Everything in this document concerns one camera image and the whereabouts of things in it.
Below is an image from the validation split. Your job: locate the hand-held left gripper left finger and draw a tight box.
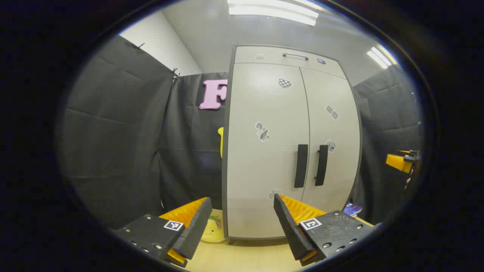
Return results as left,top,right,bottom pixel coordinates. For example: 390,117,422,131
113,196,213,269

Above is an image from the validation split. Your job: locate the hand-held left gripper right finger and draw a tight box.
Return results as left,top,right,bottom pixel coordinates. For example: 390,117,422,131
273,193,377,267

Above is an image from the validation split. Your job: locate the grey cabinet door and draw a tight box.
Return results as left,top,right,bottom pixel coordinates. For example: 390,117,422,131
300,67,361,214
227,62,310,239

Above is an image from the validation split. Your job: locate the grey double-door shoe cabinet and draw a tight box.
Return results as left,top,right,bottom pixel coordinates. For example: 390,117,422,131
221,45,363,244

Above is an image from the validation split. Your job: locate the grey cabinet drawer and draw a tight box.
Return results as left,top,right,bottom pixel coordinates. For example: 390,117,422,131
234,46,346,79

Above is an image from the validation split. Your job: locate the yellow plush toy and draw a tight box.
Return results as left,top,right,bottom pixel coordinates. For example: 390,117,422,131
200,215,226,243

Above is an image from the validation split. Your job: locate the blue book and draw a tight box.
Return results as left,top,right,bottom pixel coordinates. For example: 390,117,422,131
342,203,363,217

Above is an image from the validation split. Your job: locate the short ceiling light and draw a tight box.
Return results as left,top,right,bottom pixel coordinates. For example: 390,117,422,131
366,45,398,70

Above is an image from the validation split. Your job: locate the black backdrop cloth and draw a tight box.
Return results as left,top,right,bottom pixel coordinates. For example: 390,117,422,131
60,35,424,231

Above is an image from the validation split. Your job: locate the long ceiling light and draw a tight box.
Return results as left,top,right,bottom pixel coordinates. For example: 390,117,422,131
227,0,320,27

